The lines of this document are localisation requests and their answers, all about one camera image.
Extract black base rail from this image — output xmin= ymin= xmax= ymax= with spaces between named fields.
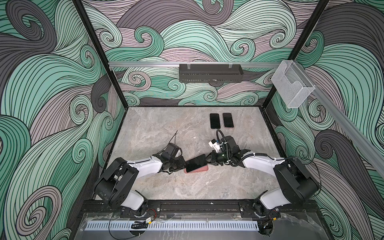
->
xmin=81 ymin=200 xmax=318 ymax=216

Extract aluminium rail back wall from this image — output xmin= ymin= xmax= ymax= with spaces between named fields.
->
xmin=108 ymin=61 xmax=280 ymax=68

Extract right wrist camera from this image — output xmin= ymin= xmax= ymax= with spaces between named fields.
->
xmin=209 ymin=139 xmax=221 ymax=152

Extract white slotted cable duct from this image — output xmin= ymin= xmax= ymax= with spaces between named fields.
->
xmin=85 ymin=221 xmax=259 ymax=231

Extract black wall tray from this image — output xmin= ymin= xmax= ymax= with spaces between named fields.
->
xmin=179 ymin=64 xmax=244 ymax=83

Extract clear plastic wall holder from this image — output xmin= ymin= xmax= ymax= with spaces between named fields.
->
xmin=272 ymin=60 xmax=315 ymax=109

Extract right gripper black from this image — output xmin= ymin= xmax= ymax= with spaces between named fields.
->
xmin=201 ymin=150 xmax=232 ymax=166

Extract aluminium rail wall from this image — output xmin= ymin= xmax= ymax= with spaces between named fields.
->
xmin=108 ymin=61 xmax=280 ymax=68
xmin=295 ymin=63 xmax=384 ymax=176

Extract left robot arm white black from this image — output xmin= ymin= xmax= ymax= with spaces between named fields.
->
xmin=94 ymin=143 xmax=186 ymax=212

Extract aluminium rail right wall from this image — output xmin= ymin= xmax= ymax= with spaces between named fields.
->
xmin=295 ymin=63 xmax=384 ymax=176

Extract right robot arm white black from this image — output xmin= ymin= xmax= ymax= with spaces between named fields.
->
xmin=207 ymin=136 xmax=320 ymax=215

